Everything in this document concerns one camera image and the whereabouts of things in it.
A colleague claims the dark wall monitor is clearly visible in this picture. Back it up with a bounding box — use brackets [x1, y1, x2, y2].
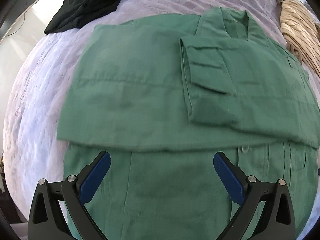
[1, 0, 39, 41]

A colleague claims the black folded garment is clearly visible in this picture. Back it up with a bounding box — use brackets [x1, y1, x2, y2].
[44, 0, 121, 35]

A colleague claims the green button-up work shirt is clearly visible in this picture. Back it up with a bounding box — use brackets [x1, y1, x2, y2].
[57, 7, 319, 239]

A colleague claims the lavender plush bed blanket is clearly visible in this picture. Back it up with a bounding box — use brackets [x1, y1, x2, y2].
[3, 0, 320, 221]

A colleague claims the beige striped garment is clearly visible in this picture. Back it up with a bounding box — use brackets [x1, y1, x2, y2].
[276, 0, 319, 75]

